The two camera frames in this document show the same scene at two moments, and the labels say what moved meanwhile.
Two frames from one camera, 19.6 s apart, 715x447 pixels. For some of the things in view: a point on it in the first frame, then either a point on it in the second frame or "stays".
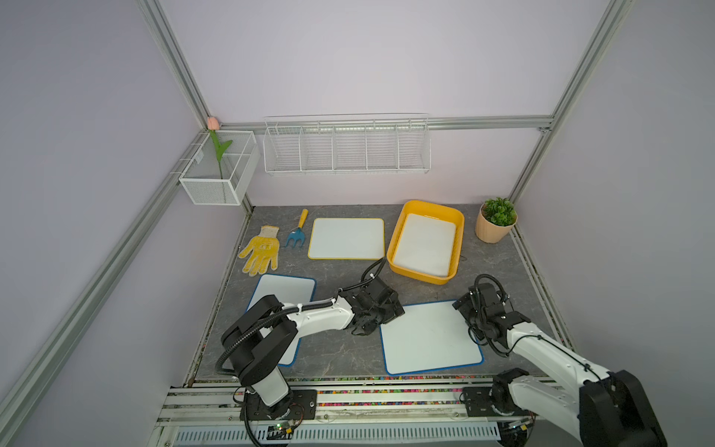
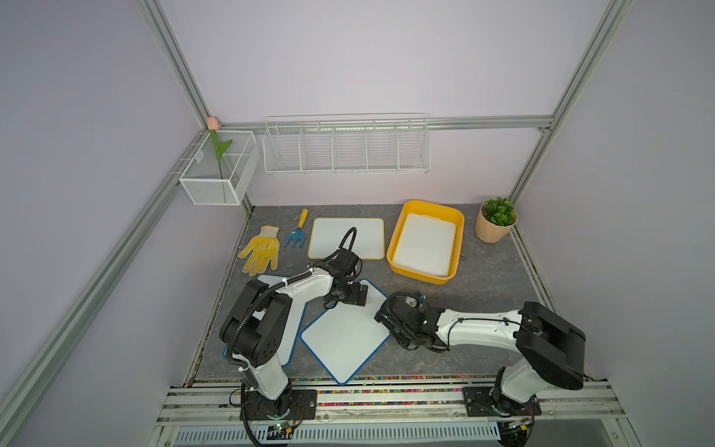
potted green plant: [495, 220] stays
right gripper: [461, 304] to [380, 318]
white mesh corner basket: [219, 167] stays
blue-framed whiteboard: [428, 337] to [347, 335]
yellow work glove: [265, 248] stays
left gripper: [390, 313] to [354, 298]
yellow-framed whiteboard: [426, 245] stays
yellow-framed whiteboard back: [347, 238] stays
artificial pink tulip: [213, 125] stays
